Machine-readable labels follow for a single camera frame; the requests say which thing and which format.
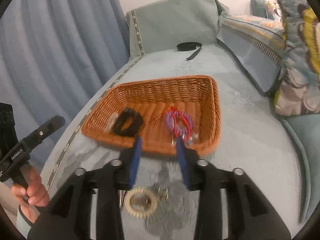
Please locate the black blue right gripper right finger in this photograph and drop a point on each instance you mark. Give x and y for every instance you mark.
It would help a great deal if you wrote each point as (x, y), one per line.
(250, 213)

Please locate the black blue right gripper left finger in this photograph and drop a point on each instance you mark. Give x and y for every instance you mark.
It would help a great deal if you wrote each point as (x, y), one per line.
(68, 214)

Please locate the metal barrette hair clip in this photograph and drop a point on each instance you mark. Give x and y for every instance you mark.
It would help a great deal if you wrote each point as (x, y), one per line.
(121, 194)

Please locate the brown wicker basket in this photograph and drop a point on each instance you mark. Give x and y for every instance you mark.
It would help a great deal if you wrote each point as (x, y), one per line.
(195, 95)

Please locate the teal velvet cushion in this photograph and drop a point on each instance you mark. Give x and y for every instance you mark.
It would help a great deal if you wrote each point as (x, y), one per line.
(304, 130)

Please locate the blue curtain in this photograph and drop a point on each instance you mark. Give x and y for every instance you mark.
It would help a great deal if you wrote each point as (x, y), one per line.
(56, 54)

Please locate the striped backrest cushion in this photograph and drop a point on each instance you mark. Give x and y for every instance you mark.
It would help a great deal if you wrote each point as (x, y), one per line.
(258, 45)

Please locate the silver hair clip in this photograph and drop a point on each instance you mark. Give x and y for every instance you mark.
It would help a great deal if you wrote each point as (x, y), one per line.
(188, 140)

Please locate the person's left hand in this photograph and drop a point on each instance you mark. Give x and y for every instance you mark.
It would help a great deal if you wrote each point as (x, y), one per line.
(35, 195)

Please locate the large floral pillow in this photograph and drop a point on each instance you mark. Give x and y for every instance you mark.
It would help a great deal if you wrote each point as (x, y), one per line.
(298, 92)

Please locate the teal sofa cover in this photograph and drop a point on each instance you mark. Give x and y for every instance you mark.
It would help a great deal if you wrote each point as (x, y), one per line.
(185, 64)

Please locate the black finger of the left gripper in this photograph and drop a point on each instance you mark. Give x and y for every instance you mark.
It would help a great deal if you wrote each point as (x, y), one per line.
(36, 137)

